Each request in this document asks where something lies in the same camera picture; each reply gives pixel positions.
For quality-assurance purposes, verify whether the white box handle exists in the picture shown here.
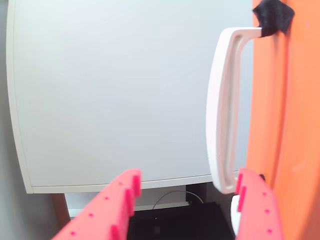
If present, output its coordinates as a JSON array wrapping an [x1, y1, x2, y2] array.
[[205, 26, 263, 195]]

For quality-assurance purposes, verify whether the orange plastic box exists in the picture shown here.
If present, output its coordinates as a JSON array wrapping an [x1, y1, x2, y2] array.
[[245, 0, 320, 240]]

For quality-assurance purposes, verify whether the large black tape piece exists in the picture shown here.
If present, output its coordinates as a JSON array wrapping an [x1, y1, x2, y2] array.
[[252, 0, 296, 39]]

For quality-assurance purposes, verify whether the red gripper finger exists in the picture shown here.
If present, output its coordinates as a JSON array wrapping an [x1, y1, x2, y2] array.
[[234, 167, 285, 240], [51, 168, 143, 240]]

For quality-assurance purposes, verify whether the thin grey cable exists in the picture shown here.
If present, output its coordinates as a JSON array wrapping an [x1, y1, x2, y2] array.
[[152, 190, 204, 211]]

